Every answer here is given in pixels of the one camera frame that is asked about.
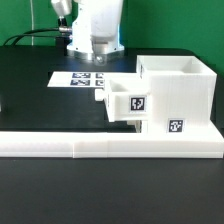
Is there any white drawer box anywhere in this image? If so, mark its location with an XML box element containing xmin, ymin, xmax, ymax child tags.
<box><xmin>127</xmin><ymin>120</ymin><xmax>148</xmax><ymax>133</ymax></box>
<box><xmin>95</xmin><ymin>78</ymin><xmax>150</xmax><ymax>122</ymax></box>

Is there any white drawer box front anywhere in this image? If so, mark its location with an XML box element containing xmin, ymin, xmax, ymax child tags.
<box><xmin>127</xmin><ymin>120</ymin><xmax>148</xmax><ymax>133</ymax></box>

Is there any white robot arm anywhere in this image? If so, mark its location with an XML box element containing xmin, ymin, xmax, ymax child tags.
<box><xmin>50</xmin><ymin>0</ymin><xmax>125</xmax><ymax>65</ymax></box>

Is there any white drawer cabinet housing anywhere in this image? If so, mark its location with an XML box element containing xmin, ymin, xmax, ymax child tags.
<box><xmin>136</xmin><ymin>55</ymin><xmax>217</xmax><ymax>133</ymax></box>

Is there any white L-shaped base fence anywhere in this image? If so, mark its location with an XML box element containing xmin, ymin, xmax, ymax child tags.
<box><xmin>0</xmin><ymin>124</ymin><xmax>224</xmax><ymax>158</ymax></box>

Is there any white marker plate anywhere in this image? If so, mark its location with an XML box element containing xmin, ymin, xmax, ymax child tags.
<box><xmin>48</xmin><ymin>71</ymin><xmax>137</xmax><ymax>88</ymax></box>

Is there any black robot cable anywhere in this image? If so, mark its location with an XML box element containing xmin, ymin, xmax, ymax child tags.
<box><xmin>2</xmin><ymin>16</ymin><xmax>73</xmax><ymax>47</ymax></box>

